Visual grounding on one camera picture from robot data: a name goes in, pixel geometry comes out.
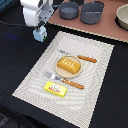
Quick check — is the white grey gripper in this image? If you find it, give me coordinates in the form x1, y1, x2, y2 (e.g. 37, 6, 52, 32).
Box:
20, 0, 54, 27

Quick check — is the white blue milk carton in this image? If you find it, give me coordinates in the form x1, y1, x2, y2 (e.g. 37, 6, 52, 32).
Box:
33, 26, 47, 42

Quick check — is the golden bread loaf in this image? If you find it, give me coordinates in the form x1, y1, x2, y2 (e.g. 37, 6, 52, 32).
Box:
57, 57, 81, 74

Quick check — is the yellow butter box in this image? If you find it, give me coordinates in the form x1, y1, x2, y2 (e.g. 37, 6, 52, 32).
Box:
44, 81, 67, 97

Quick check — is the dark grey bowl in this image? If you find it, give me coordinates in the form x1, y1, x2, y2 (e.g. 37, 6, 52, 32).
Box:
59, 2, 79, 19

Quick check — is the dark grey pot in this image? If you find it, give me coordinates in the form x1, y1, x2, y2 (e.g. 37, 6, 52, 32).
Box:
80, 0, 103, 24

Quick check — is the round wooden plate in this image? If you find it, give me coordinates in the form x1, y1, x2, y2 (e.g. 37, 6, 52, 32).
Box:
55, 55, 82, 78

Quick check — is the beige bowl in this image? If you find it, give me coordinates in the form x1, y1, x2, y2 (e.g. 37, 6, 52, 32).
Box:
116, 4, 128, 30

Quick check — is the black cable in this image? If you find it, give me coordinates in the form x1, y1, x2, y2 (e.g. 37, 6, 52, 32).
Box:
0, 20, 28, 28

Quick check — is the silver fork wooden handle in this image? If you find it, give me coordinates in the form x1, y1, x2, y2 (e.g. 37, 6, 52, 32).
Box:
43, 71, 84, 89

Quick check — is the knife with wooden handle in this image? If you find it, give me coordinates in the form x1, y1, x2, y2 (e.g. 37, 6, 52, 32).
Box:
57, 49, 97, 63

